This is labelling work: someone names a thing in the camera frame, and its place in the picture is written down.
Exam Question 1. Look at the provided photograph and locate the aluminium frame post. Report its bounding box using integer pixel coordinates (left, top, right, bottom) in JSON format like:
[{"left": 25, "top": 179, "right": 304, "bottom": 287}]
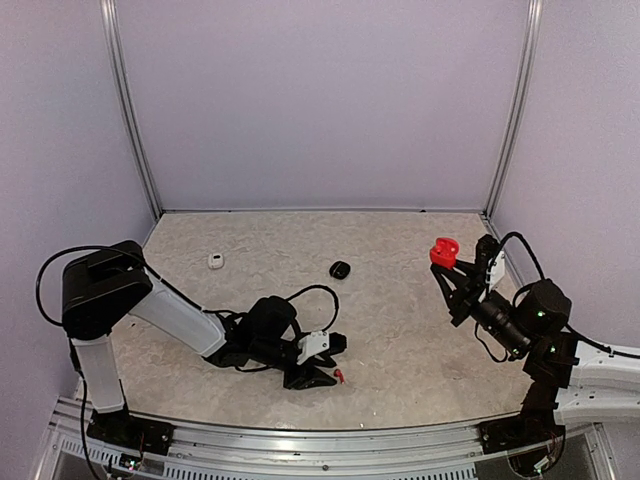
[
  {"left": 483, "top": 0, "right": 544, "bottom": 222},
  {"left": 99, "top": 0, "right": 164, "bottom": 222}
]

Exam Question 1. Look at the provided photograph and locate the left aluminium frame post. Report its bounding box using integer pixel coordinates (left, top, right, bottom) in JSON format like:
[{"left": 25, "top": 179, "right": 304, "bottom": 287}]
[{"left": 99, "top": 0, "right": 164, "bottom": 222}]

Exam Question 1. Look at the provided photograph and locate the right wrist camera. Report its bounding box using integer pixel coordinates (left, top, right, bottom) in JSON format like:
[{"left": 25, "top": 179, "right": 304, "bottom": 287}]
[{"left": 475, "top": 234, "right": 506, "bottom": 291}]

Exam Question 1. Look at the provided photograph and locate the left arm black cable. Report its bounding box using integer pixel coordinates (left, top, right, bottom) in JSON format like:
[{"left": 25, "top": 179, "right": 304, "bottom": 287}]
[{"left": 34, "top": 243, "right": 341, "bottom": 374}]

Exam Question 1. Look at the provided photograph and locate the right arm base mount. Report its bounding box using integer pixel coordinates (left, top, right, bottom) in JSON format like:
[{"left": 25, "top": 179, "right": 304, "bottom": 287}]
[{"left": 477, "top": 382, "right": 566, "bottom": 454}]

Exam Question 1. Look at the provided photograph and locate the black earbud charging case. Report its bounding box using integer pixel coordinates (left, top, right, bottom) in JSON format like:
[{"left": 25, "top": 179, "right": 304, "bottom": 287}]
[{"left": 329, "top": 260, "right": 351, "bottom": 280}]

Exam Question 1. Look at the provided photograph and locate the right aluminium frame post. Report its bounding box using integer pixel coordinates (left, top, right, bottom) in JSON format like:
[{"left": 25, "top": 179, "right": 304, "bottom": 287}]
[{"left": 483, "top": 0, "right": 544, "bottom": 222}]

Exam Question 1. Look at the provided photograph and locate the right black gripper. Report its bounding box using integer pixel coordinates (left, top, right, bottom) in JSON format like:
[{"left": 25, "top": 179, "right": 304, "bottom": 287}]
[{"left": 433, "top": 256, "right": 533, "bottom": 358}]

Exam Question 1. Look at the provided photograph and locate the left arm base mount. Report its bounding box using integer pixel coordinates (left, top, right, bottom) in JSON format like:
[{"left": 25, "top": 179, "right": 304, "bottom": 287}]
[{"left": 87, "top": 409, "right": 175, "bottom": 456}]

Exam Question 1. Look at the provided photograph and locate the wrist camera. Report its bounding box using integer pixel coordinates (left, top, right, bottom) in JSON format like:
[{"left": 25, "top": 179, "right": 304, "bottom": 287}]
[
  {"left": 475, "top": 234, "right": 506, "bottom": 291},
  {"left": 296, "top": 331, "right": 347, "bottom": 367}
]

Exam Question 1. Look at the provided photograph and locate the white earbud charging case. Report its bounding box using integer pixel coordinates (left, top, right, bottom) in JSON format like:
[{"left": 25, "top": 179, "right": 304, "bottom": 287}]
[{"left": 207, "top": 253, "right": 225, "bottom": 270}]

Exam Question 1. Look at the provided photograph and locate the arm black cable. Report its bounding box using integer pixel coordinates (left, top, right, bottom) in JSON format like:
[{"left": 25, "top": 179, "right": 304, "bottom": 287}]
[
  {"left": 34, "top": 243, "right": 341, "bottom": 374},
  {"left": 492, "top": 231, "right": 640, "bottom": 361}
]

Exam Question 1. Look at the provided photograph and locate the front aluminium rail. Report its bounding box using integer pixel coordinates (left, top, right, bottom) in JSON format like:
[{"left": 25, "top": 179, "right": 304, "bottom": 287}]
[{"left": 47, "top": 399, "right": 609, "bottom": 480}]

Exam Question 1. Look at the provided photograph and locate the red earbud charging case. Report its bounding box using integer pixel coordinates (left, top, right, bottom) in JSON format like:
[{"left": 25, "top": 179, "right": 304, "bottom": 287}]
[{"left": 429, "top": 237, "right": 460, "bottom": 270}]

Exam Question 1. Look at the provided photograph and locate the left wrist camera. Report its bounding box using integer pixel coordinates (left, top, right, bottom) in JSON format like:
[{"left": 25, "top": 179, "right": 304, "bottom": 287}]
[{"left": 296, "top": 331, "right": 347, "bottom": 367}]

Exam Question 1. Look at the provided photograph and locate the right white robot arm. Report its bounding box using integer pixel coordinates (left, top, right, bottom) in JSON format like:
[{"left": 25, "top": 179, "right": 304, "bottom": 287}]
[{"left": 431, "top": 259, "right": 639, "bottom": 444}]

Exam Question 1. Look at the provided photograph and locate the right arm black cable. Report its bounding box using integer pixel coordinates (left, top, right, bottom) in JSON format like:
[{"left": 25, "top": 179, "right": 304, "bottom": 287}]
[{"left": 492, "top": 231, "right": 640, "bottom": 361}]

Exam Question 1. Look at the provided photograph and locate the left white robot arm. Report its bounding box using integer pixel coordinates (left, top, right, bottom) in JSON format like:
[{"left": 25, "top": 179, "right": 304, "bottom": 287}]
[{"left": 61, "top": 241, "right": 347, "bottom": 445}]

